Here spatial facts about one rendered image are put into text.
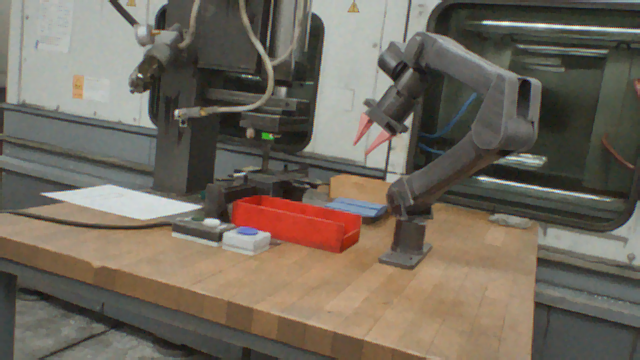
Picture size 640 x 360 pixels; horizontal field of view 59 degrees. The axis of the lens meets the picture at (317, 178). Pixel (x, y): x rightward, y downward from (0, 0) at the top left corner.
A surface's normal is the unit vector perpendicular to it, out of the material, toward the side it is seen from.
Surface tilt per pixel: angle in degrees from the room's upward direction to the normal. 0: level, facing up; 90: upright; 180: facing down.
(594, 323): 90
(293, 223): 90
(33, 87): 90
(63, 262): 90
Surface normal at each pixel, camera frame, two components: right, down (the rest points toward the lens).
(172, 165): -0.37, 0.10
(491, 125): -0.83, -0.02
